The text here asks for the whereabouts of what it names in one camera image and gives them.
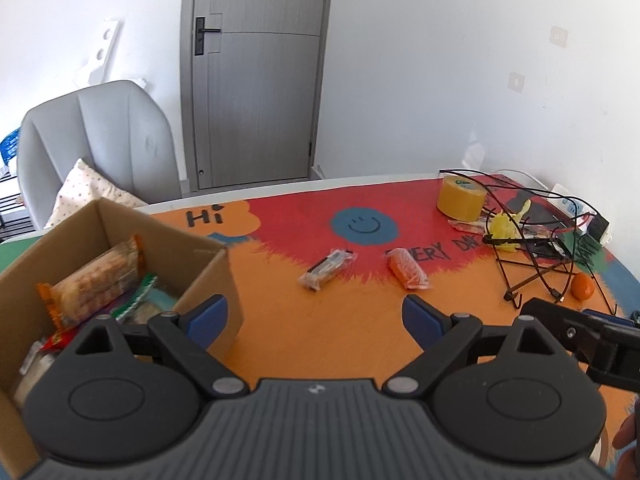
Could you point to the white blueberry bread packet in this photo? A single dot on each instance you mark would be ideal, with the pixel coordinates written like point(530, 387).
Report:
point(35, 375)

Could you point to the colourful printed table mat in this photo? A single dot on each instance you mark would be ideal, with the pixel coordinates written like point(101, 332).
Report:
point(310, 330)

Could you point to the white power strip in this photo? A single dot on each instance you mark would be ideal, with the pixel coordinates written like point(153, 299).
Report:
point(567, 202)

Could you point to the black flat device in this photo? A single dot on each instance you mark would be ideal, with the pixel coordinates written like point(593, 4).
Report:
point(537, 212)

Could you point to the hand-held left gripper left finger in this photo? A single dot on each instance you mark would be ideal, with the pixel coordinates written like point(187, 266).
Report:
point(210, 312)

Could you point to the long tan biscuit packet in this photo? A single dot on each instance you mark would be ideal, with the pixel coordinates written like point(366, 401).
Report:
point(90, 280)

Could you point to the blue bag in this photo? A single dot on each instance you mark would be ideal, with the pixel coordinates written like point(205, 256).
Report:
point(10, 145)

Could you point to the black shelf rack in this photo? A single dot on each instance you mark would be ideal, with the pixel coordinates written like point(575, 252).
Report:
point(10, 205)

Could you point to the red snack packet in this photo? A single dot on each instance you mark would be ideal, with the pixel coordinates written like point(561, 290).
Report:
point(57, 341)

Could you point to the small clear biscuit packet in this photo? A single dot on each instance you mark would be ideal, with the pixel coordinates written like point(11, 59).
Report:
point(327, 269)

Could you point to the green-edged cake packet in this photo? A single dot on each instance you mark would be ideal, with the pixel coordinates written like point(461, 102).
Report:
point(145, 305)

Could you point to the orange fruit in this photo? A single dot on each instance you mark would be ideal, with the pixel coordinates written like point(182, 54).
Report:
point(583, 286)

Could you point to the person's right hand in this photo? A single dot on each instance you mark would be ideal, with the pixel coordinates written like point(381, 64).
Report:
point(629, 440)

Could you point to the orange snack packet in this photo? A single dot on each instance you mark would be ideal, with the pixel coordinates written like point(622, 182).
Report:
point(407, 267)

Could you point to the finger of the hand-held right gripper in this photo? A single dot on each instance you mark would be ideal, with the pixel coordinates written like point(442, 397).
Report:
point(607, 314)
point(560, 322)

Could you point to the yellow plastic bag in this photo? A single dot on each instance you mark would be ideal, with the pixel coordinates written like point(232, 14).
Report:
point(505, 227)

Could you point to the brown cardboard box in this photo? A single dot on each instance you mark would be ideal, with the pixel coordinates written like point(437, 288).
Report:
point(190, 255)

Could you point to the white wall bracket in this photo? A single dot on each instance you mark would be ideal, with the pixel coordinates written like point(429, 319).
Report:
point(100, 50)

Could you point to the black power adapter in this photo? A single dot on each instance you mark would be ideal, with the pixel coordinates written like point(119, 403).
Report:
point(597, 225)

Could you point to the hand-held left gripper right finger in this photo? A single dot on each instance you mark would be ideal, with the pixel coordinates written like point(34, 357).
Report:
point(420, 317)

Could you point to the grey door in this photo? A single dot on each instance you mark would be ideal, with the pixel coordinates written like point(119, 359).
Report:
point(260, 85)

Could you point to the grey chair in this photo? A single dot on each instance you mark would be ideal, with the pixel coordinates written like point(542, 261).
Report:
point(120, 130)

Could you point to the dotted white cushion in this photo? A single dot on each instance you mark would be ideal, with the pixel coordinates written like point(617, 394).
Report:
point(85, 185)

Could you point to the yellow tape roll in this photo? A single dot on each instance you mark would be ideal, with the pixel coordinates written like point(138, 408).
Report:
point(460, 197)

